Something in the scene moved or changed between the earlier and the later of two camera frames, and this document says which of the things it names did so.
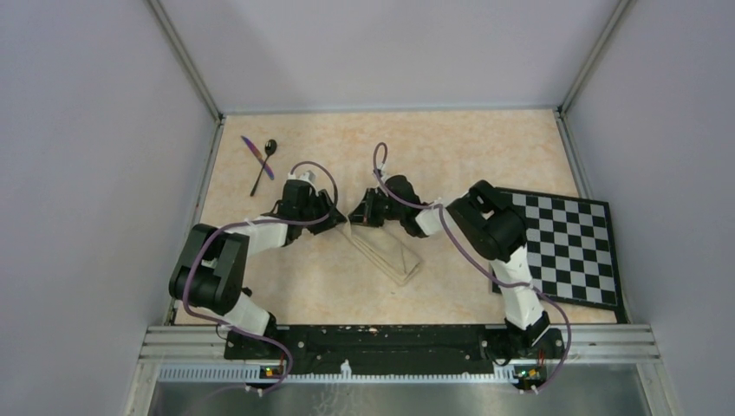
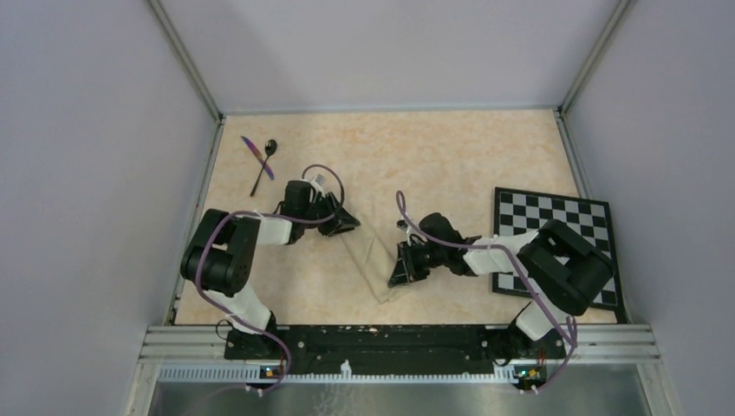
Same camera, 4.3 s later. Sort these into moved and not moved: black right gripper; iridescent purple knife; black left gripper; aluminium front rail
Moved: black right gripper
Not moved: aluminium front rail; black left gripper; iridescent purple knife
